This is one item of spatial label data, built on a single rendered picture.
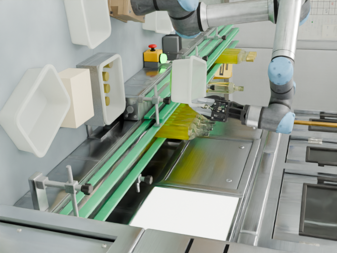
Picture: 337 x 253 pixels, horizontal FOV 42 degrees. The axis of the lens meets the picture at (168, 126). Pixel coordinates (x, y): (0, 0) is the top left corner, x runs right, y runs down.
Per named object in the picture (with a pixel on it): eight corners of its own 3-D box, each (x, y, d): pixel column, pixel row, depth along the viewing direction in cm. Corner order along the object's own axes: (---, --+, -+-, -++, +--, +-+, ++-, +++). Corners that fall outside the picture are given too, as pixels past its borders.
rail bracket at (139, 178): (115, 191, 157) (150, 196, 153) (113, 174, 155) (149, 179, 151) (120, 185, 161) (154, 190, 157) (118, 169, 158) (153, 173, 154)
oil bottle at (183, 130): (145, 136, 180) (195, 141, 173) (143, 123, 178) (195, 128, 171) (149, 130, 185) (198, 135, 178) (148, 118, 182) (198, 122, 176)
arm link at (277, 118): (295, 117, 151) (290, 139, 148) (263, 111, 155) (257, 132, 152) (296, 107, 144) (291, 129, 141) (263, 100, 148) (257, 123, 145)
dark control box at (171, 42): (162, 52, 231) (177, 52, 228) (161, 37, 228) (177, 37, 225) (167, 48, 238) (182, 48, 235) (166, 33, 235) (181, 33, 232)
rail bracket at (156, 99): (139, 125, 172) (170, 128, 168) (136, 85, 165) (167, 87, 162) (142, 122, 175) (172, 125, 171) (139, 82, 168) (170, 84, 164)
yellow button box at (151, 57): (143, 67, 207) (158, 67, 205) (142, 51, 204) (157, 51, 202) (148, 62, 213) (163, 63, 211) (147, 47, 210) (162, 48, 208)
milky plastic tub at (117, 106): (85, 125, 157) (107, 127, 155) (76, 64, 148) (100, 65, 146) (106, 108, 172) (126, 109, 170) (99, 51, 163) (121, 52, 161)
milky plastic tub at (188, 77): (167, 54, 149) (192, 54, 146) (185, 61, 170) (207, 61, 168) (165, 106, 150) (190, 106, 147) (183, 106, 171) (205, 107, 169)
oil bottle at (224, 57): (207, 62, 274) (253, 65, 265) (207, 54, 272) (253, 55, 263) (209, 60, 279) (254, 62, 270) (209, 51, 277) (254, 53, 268)
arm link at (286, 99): (297, 71, 146) (290, 100, 142) (297, 89, 155) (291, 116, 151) (273, 68, 149) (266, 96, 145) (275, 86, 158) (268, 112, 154)
